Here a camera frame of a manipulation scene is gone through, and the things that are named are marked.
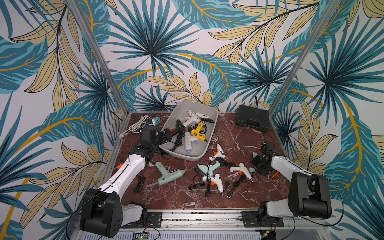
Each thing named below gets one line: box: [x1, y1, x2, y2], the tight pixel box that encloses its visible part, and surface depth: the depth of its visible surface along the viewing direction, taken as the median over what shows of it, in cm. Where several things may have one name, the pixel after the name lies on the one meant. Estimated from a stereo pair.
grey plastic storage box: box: [159, 101, 219, 161], surface depth 106 cm
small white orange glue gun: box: [196, 113, 210, 119], surface depth 118 cm
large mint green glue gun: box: [146, 161, 186, 188], surface depth 87 cm
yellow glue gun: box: [191, 122, 208, 142], surface depth 102 cm
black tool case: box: [235, 104, 270, 133], surface depth 112 cm
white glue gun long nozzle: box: [229, 162, 254, 183], surface depth 90 cm
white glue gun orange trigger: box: [202, 173, 224, 197], surface depth 86 cm
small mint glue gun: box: [197, 161, 221, 177], surface depth 91 cm
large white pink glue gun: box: [183, 109, 201, 127], surface depth 113 cm
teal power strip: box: [153, 116, 161, 126], surface depth 112 cm
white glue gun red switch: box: [209, 143, 226, 162], surface depth 97 cm
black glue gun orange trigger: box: [170, 119, 186, 137], surface depth 105 cm
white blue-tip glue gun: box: [184, 131, 200, 154], surface depth 102 cm
